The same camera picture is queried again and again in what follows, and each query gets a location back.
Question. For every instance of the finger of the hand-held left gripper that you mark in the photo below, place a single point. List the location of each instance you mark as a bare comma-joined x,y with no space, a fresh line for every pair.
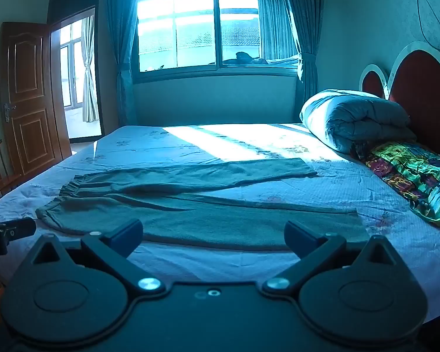
20,227

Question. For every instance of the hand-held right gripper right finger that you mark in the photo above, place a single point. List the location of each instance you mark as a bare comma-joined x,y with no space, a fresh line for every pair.
299,238

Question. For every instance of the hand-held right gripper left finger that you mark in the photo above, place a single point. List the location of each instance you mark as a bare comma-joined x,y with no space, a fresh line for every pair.
126,236

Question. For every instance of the grey-green pants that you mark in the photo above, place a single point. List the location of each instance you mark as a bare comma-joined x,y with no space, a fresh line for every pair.
205,223

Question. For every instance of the wooden chair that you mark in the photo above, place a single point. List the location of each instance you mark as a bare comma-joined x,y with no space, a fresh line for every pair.
0,183

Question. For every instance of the bed with floral sheet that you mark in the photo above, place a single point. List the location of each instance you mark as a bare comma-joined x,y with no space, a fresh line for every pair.
242,143

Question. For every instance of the brown wooden door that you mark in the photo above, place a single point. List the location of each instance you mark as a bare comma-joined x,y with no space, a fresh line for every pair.
29,99

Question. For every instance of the rolled grey quilt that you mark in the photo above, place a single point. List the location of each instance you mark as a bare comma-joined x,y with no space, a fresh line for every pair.
352,121

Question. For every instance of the colourful patterned pillow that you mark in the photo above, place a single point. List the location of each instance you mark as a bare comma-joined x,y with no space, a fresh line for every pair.
414,176

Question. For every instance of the light balcony curtain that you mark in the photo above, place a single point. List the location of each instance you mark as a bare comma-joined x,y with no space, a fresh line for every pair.
90,80

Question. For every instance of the balcony window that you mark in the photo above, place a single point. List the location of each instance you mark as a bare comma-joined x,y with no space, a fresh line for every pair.
68,73

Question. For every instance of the blue curtain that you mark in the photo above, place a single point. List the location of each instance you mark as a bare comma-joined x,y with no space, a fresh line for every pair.
123,44
308,73

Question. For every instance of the dark object on windowsill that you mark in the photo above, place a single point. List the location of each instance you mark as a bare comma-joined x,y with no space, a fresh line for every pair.
244,58

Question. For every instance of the red and white headboard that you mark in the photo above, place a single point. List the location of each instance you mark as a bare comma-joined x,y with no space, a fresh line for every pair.
425,91

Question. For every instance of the sheer window curtain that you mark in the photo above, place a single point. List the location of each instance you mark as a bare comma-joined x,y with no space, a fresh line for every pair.
275,25

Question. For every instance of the large framed window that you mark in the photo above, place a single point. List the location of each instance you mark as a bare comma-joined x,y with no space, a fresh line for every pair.
198,33

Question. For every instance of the dark wooden door frame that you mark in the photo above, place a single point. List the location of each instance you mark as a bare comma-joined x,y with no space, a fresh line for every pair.
73,3

